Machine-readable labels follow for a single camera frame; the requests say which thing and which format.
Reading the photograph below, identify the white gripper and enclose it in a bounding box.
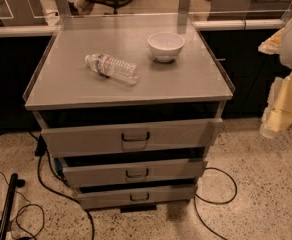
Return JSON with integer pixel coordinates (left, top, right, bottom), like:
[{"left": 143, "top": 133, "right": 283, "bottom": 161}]
[{"left": 258, "top": 29, "right": 292, "bottom": 139}]

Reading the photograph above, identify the grey top drawer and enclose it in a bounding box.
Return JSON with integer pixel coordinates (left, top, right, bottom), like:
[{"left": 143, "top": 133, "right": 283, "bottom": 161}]
[{"left": 41, "top": 118, "right": 222, "bottom": 157}]

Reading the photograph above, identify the grey drawer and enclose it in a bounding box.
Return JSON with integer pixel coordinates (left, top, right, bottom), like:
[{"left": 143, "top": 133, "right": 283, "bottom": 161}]
[
  {"left": 63, "top": 159, "right": 203, "bottom": 188},
  {"left": 77, "top": 184, "right": 195, "bottom": 209},
  {"left": 41, "top": 118, "right": 222, "bottom": 157}
]

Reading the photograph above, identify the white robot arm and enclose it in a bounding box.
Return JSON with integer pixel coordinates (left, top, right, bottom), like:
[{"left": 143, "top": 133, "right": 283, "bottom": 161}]
[{"left": 258, "top": 17, "right": 292, "bottom": 139}]

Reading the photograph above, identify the grey drawer cabinet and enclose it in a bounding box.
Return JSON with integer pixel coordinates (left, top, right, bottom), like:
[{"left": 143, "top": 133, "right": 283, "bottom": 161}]
[{"left": 24, "top": 14, "right": 233, "bottom": 200}]

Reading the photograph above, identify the grey bottom drawer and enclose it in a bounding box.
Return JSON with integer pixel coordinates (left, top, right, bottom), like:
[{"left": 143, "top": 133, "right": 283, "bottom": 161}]
[{"left": 77, "top": 184, "right": 195, "bottom": 209}]

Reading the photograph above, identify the grey middle drawer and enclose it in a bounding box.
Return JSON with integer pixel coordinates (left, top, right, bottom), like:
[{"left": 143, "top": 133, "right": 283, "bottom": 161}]
[{"left": 63, "top": 159, "right": 203, "bottom": 188}]

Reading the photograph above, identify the white ceramic bowl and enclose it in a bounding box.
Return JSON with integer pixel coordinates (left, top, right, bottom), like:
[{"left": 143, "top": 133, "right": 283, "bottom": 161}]
[{"left": 148, "top": 32, "right": 185, "bottom": 62}]

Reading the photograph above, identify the clear plastic water bottle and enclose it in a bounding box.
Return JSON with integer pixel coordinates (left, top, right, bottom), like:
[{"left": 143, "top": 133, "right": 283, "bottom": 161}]
[{"left": 85, "top": 53, "right": 139, "bottom": 85}]

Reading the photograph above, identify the clear acrylic barrier panel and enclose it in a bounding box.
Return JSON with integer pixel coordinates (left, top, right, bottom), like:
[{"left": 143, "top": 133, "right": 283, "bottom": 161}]
[{"left": 0, "top": 0, "right": 292, "bottom": 28}]

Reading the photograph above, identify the black pole on floor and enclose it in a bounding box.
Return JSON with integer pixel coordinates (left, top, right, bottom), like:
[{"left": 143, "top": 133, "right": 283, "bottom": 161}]
[{"left": 0, "top": 173, "right": 20, "bottom": 240}]

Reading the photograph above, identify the black floor cable right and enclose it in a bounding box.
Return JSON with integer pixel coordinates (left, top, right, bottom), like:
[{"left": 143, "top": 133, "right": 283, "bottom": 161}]
[{"left": 193, "top": 167, "right": 238, "bottom": 240}]

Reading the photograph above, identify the black floor cable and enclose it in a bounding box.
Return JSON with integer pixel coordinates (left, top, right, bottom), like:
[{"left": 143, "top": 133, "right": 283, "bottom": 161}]
[
  {"left": 36, "top": 147, "right": 96, "bottom": 240},
  {"left": 193, "top": 167, "right": 238, "bottom": 240}
]

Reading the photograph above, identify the black floor cable left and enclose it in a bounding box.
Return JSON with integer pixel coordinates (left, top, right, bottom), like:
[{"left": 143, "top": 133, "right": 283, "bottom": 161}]
[{"left": 36, "top": 147, "right": 96, "bottom": 240}]

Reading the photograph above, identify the thin black looped cable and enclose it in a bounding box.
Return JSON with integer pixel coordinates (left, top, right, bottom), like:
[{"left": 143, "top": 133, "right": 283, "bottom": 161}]
[{"left": 0, "top": 169, "right": 46, "bottom": 240}]

